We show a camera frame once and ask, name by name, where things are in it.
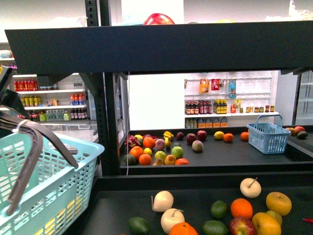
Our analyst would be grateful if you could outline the small blue basket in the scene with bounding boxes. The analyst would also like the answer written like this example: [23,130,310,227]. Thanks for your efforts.
[246,114,291,154]

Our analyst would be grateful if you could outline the orange fruit right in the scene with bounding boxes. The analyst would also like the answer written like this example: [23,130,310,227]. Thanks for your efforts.
[230,198,253,219]

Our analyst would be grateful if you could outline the large orange tangerine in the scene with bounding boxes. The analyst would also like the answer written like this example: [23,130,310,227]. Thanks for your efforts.
[169,222,198,235]

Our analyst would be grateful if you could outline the white apple with stem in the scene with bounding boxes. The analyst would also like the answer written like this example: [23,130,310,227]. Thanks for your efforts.
[161,208,185,235]

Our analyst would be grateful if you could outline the yellow orange apple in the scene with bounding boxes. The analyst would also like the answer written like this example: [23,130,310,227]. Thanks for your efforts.
[266,191,292,216]

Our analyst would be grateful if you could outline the orange persimmon smooth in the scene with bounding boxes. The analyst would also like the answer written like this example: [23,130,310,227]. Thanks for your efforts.
[252,212,282,235]

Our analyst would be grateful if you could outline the yellow lemon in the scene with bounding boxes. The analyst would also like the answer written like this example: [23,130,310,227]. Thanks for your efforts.
[35,215,66,235]
[66,196,83,216]

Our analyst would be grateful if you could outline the white onion left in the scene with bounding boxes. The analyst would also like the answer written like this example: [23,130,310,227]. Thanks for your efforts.
[151,190,174,212]

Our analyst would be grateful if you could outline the black back fruit tray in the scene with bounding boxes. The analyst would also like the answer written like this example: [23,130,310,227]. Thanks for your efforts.
[120,127,313,175]

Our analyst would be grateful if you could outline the light blue shopping basket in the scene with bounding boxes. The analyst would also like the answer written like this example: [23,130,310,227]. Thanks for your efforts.
[0,134,104,235]

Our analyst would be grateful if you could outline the brown basket handle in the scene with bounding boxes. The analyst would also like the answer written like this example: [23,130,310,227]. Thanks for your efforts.
[0,112,78,215]

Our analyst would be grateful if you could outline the black fruit tray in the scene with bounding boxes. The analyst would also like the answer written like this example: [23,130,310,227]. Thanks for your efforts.
[120,127,313,175]
[66,171,313,235]

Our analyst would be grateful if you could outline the red apple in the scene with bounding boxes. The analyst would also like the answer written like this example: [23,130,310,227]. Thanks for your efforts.
[229,217,257,235]

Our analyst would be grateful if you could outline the black shelf upright post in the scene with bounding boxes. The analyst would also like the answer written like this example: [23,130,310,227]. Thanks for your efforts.
[85,0,120,176]

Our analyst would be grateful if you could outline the red chili pepper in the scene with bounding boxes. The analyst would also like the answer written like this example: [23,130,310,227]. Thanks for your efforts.
[302,218,313,224]

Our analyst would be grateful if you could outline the white pear apple far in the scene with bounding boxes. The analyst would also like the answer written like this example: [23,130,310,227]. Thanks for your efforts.
[240,177,262,199]

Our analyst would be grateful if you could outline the green lime upper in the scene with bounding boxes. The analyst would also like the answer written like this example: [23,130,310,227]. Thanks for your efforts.
[210,200,227,219]

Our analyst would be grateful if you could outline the dark green avocado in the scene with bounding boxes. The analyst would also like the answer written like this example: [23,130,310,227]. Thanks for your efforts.
[128,217,150,235]

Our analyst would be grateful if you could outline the black front fruit tray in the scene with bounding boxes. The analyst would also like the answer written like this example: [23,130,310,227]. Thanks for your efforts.
[66,171,313,235]

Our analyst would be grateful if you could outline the olive green small fruit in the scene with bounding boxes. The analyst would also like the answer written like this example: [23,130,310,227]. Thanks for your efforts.
[266,210,283,226]

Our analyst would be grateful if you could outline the black upper shelf board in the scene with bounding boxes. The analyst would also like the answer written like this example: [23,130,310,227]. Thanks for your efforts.
[5,21,313,74]

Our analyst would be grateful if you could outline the glass top freezer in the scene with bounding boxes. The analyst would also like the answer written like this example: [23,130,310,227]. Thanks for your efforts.
[40,120,98,143]

